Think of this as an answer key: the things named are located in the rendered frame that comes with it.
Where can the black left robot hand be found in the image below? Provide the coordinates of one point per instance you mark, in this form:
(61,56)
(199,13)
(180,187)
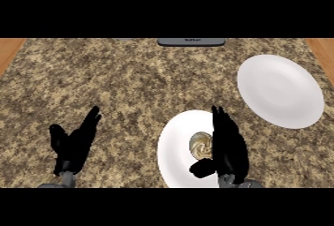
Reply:
(76,141)

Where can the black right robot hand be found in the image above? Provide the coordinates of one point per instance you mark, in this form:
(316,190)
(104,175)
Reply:
(228,147)

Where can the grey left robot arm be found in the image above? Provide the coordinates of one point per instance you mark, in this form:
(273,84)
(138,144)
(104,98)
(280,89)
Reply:
(61,181)

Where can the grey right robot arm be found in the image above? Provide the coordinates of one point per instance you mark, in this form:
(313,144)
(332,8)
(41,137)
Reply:
(239,182)

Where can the white plate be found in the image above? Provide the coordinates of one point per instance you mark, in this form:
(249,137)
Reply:
(183,150)
(280,91)

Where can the dark grey appliance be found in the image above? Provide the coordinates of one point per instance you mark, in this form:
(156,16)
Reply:
(192,41)

